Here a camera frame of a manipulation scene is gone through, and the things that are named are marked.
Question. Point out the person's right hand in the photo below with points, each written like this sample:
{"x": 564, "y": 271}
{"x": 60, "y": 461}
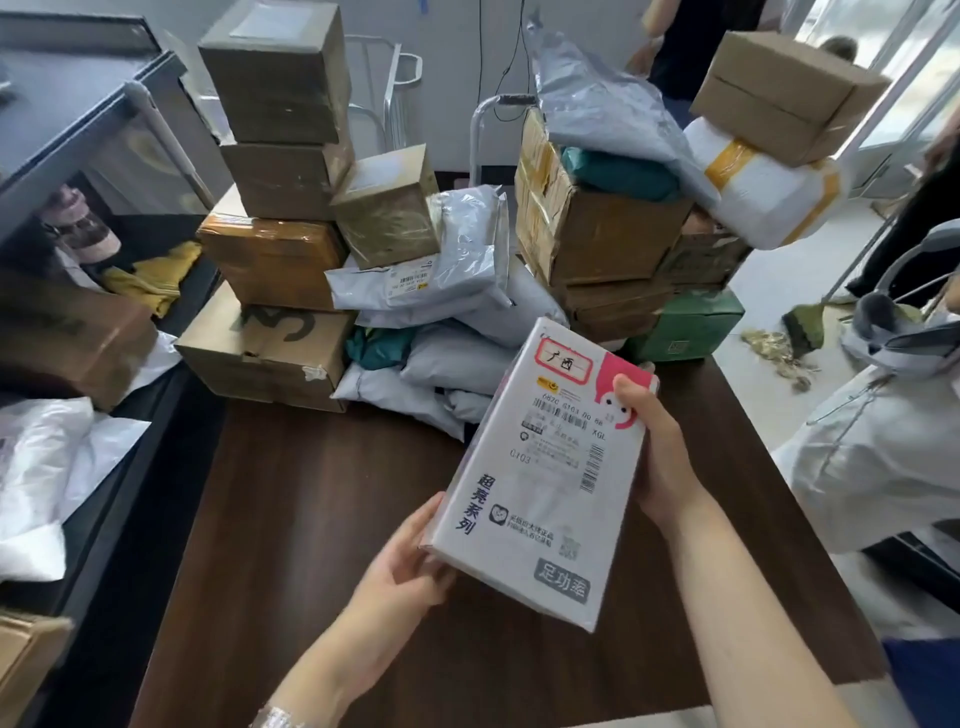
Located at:
{"x": 667, "y": 465}

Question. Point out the person's left hand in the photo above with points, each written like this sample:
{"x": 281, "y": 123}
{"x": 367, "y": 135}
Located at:
{"x": 394, "y": 585}

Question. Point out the person's left thumb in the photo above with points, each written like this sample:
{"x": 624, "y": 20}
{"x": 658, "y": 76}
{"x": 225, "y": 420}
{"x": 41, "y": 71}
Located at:
{"x": 427, "y": 521}

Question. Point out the person's right thumb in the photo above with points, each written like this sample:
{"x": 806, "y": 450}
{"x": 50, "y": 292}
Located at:
{"x": 634, "y": 401}

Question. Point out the white and pink labelled box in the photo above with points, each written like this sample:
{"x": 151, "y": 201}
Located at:
{"x": 536, "y": 480}

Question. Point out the person's right forearm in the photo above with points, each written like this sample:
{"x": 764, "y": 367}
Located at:
{"x": 750, "y": 615}

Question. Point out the person's left forearm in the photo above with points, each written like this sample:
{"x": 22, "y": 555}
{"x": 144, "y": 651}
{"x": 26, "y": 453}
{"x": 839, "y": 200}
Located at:
{"x": 330, "y": 667}

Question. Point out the green cardboard box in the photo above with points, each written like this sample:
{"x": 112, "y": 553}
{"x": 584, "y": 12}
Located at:
{"x": 686, "y": 326}

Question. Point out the low brown cardboard box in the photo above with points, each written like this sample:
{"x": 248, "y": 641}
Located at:
{"x": 615, "y": 307}

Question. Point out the pile of swept debris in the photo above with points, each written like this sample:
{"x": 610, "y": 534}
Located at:
{"x": 780, "y": 356}

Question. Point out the dark worn cardboard box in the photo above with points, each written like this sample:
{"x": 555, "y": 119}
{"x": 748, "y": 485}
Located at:
{"x": 701, "y": 255}

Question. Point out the yellow taped cardboard box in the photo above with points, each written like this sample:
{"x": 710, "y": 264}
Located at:
{"x": 592, "y": 232}

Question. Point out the teal mailer bag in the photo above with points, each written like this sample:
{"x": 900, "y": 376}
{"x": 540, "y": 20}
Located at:
{"x": 622, "y": 174}
{"x": 379, "y": 346}

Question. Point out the green broom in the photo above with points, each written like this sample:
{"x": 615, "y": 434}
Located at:
{"x": 804, "y": 328}

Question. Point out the grey labelled mailer bag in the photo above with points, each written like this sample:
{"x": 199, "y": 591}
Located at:
{"x": 450, "y": 262}

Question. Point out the wide printed cardboard box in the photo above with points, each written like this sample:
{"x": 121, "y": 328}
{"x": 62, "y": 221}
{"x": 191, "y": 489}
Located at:
{"x": 262, "y": 352}

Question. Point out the white parcel with yellow tape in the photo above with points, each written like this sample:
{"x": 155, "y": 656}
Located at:
{"x": 765, "y": 195}

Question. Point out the large grey mailer bag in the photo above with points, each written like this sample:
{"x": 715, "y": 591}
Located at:
{"x": 607, "y": 105}

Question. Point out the orange taped cardboard box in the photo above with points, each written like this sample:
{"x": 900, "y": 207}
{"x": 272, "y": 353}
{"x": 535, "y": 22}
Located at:
{"x": 274, "y": 262}

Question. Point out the small cube cardboard box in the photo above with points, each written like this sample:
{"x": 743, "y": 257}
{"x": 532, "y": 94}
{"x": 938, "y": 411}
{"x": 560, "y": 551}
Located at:
{"x": 386, "y": 210}

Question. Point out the plain brown cardboard box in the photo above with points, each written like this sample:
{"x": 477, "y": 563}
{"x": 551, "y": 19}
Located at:
{"x": 787, "y": 97}

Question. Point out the yellow cloth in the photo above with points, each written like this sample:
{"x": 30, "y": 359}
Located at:
{"x": 154, "y": 277}

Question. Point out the flat taped cardboard box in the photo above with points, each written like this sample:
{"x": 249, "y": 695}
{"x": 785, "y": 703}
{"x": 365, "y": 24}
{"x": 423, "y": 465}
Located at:
{"x": 285, "y": 180}

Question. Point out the white plastic bag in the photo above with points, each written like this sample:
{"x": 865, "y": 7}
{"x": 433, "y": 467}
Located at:
{"x": 45, "y": 480}

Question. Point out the white metal rack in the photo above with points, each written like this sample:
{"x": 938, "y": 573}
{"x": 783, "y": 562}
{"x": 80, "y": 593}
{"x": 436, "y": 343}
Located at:
{"x": 390, "y": 82}

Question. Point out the blue garment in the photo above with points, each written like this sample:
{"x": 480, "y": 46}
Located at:
{"x": 926, "y": 686}

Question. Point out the open cardboard box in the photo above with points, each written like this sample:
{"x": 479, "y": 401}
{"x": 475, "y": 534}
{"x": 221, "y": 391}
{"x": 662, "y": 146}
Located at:
{"x": 26, "y": 660}

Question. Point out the pink drinking bottle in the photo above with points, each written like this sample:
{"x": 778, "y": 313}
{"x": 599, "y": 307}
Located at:
{"x": 79, "y": 225}

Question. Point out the large taped cardboard box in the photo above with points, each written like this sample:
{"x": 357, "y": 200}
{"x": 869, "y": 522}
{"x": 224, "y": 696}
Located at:
{"x": 277, "y": 71}

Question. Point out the black shelf unit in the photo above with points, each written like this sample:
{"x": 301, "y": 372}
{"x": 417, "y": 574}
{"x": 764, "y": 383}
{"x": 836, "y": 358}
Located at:
{"x": 67, "y": 112}

